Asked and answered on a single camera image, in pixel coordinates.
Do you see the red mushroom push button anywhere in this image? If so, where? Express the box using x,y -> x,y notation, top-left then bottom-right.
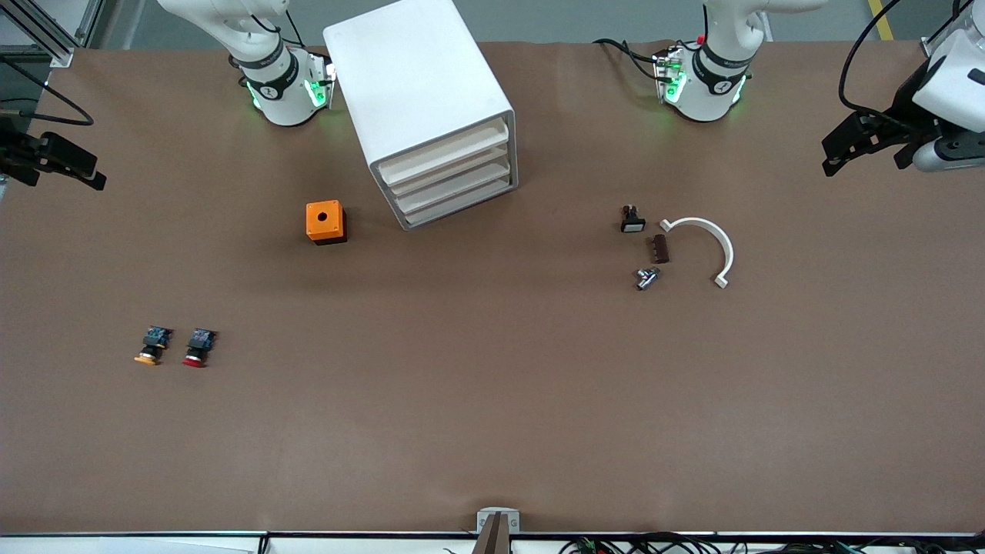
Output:
182,328 -> 219,369

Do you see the grey metal table bracket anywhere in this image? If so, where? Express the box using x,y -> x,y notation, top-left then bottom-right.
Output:
473,508 -> 521,554

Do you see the white drawer cabinet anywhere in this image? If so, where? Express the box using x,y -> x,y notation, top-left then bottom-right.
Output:
323,0 -> 518,232

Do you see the black left arm base cable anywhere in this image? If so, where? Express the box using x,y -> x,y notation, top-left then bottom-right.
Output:
593,37 -> 661,76

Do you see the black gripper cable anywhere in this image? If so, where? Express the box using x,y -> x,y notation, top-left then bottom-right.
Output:
0,55 -> 95,128
837,0 -> 903,118

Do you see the white semicircular plastic bracket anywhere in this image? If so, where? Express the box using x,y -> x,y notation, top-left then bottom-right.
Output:
659,217 -> 735,289

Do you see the yellow mushroom push button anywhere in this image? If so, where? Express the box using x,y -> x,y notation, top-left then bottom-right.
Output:
134,326 -> 174,365

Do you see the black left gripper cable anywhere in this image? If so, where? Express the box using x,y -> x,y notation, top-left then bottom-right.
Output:
837,0 -> 903,118

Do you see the white table edge rail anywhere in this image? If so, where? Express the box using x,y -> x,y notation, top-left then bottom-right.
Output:
0,531 -> 985,554

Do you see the aluminium frame profile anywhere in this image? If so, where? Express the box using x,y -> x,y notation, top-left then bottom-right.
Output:
921,0 -> 985,59
0,0 -> 105,68

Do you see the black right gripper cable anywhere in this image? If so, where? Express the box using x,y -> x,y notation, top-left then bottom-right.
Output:
0,55 -> 95,128

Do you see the orange button enclosure box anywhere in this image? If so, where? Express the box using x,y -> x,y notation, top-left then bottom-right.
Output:
306,200 -> 348,245

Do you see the white plastic drawer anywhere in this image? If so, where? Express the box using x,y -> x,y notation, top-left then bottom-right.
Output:
394,163 -> 513,216
402,182 -> 516,229
379,120 -> 510,185
387,145 -> 512,202

